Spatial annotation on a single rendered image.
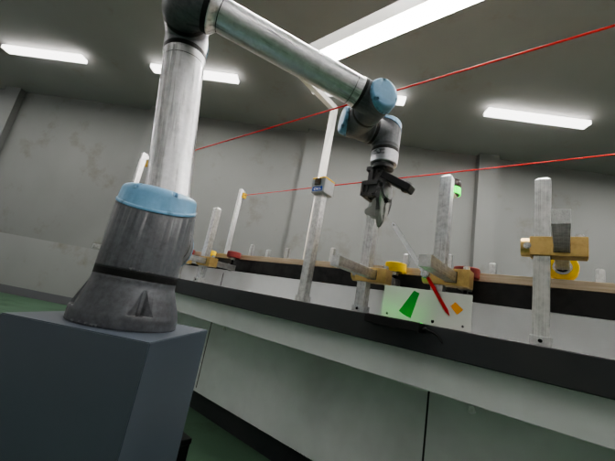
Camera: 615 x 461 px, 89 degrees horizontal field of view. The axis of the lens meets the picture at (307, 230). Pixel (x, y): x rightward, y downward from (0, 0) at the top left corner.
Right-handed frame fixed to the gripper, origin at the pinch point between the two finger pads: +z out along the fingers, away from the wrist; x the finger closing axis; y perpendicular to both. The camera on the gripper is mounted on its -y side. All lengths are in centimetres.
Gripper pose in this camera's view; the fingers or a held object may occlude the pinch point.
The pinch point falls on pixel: (381, 223)
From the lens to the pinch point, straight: 102.2
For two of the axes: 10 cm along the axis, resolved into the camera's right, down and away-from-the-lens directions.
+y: -7.7, 0.0, 6.4
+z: -1.8, 9.6, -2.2
